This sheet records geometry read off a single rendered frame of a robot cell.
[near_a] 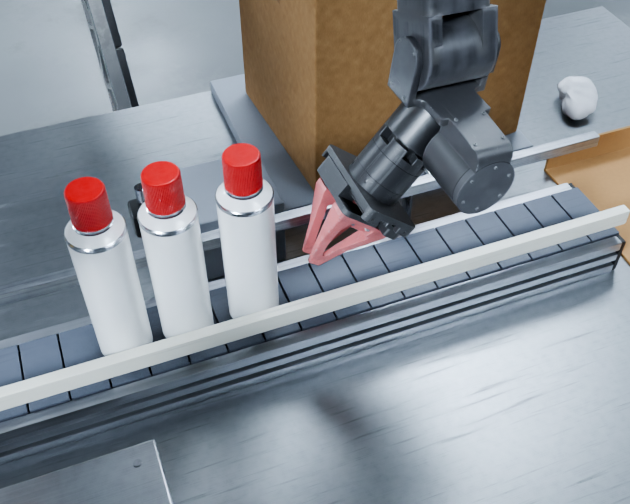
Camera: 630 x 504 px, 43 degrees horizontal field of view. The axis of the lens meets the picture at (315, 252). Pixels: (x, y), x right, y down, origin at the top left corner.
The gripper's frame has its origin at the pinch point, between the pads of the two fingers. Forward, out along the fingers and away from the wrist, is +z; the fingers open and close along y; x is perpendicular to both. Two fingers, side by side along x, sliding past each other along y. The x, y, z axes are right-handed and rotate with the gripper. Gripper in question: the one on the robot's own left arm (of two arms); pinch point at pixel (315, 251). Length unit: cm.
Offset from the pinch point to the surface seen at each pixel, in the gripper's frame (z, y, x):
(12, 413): 24.5, 3.8, -20.4
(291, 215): -1.1, -3.4, -2.5
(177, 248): 2.5, 2.7, -15.9
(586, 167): -19.4, -10.4, 39.3
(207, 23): 47, -207, 91
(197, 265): 3.9, 2.2, -12.6
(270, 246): -0.5, 2.4, -7.4
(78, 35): 76, -216, 56
